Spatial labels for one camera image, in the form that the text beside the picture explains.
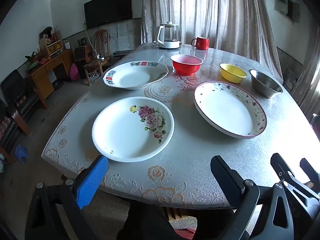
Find blue plastic stool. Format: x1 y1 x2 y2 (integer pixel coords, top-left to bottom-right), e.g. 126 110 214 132
15 144 29 164

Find wall-mounted black television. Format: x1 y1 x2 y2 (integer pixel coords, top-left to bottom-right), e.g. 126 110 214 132
84 0 132 29

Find yellow bowl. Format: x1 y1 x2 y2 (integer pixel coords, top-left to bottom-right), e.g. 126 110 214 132
219 63 247 83

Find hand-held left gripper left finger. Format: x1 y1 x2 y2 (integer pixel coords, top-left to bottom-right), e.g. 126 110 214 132
25 155 110 240

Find beige side curtain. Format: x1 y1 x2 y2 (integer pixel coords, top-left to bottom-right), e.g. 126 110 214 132
291 17 320 115

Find stainless steel bowl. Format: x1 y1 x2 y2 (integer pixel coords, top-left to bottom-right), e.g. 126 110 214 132
249 69 283 98

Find wall electrical panel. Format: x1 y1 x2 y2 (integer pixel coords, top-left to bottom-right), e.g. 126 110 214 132
274 0 300 24

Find wooden desk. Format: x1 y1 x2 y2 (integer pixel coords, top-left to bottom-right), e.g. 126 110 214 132
26 49 73 109

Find black armchair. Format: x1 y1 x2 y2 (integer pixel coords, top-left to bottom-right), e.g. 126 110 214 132
0 69 40 135

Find grey patterned bundle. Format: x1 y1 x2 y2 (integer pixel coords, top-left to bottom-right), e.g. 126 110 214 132
284 69 298 90

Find floral lace tablecloth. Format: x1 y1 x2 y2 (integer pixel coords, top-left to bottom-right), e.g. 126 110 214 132
41 42 319 208

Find red plastic bowl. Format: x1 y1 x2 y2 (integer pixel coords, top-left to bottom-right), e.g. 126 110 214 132
170 54 203 76

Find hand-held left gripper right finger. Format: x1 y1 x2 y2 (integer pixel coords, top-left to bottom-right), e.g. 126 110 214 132
210 155 295 240

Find red mug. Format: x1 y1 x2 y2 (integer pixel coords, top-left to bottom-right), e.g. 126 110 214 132
191 36 209 50

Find wooden chair with curved back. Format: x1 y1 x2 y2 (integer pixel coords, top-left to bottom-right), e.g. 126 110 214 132
84 29 111 85

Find white plate with purple-flowered rim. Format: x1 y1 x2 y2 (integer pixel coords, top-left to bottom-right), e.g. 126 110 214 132
194 81 267 139

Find glass electric kettle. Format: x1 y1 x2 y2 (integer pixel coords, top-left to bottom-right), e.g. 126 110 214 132
153 22 182 49

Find pink bag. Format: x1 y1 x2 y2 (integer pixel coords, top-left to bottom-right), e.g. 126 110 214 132
69 64 80 80

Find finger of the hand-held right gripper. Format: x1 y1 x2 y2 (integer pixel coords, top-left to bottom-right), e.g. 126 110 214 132
271 152 320 205
300 158 320 182

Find white plate with pink roses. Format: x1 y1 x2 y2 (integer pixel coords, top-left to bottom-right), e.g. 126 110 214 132
92 96 175 163

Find beige sheer curtain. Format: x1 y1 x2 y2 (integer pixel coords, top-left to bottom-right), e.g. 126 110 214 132
141 0 283 80

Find wooden desktop shelf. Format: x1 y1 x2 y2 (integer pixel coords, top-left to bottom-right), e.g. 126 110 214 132
39 26 64 57

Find scalloped plate with red characters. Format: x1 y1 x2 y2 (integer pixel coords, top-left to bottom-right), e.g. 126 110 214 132
103 60 169 91

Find person's dark trousers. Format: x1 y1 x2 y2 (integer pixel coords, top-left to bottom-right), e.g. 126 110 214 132
117 200 200 240

